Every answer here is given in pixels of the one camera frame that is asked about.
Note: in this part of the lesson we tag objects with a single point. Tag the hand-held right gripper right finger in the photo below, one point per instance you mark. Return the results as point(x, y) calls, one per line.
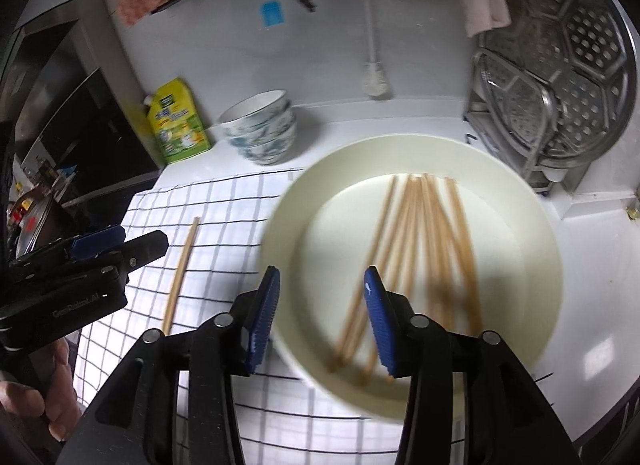
point(382, 325)

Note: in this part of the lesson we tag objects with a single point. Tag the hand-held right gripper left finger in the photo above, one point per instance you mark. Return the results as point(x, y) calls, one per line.
point(262, 315)

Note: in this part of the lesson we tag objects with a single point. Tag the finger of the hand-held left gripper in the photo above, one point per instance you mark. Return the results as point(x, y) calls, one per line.
point(97, 241)
point(147, 247)

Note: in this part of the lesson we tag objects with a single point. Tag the long wooden chopstick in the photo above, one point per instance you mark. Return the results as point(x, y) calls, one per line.
point(182, 270)

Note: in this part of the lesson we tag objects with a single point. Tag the large cream round plate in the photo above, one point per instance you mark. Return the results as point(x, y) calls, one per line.
point(320, 245)

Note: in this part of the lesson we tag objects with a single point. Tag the pile of wooden chopsticks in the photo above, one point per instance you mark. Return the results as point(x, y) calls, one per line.
point(415, 225)

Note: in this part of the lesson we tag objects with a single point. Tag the person's left hand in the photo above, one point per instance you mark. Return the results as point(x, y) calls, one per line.
point(62, 385)

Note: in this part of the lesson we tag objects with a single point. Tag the white black checkered cloth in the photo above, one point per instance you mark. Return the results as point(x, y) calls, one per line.
point(225, 225)

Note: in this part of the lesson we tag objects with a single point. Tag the black glass appliance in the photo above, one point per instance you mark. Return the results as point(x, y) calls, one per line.
point(85, 135)

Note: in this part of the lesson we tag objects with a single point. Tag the yellow green refill pouch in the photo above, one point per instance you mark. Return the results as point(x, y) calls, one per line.
point(180, 130)

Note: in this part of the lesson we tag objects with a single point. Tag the blue patterned ceramic bowl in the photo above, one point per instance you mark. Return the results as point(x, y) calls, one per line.
point(255, 104)
point(272, 133)
point(265, 151)

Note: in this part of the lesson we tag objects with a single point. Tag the stainless steel dish rack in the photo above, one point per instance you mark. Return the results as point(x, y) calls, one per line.
point(531, 165)

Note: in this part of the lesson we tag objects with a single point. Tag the white plastic drip tray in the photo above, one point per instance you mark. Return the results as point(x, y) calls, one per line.
point(552, 174)

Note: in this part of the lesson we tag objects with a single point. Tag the white dish brush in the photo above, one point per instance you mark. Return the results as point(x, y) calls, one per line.
point(376, 80)

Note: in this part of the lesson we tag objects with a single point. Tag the perforated steel steamer plate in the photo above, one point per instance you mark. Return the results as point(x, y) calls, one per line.
point(585, 45)
point(515, 100)

